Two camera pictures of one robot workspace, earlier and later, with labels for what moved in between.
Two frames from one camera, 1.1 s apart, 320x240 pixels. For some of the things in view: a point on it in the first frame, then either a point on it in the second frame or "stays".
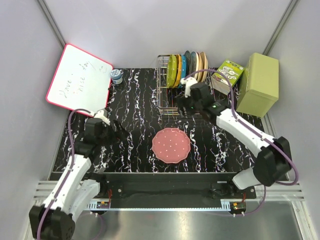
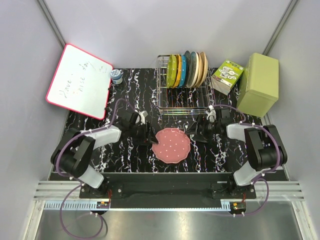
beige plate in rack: x=204 y=66 stays
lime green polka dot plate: x=172 y=71 stays
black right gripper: x=182 y=102 to x=193 y=129
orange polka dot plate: x=179 y=71 stays
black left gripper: x=116 y=128 to x=144 y=131
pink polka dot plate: x=171 y=145 stays
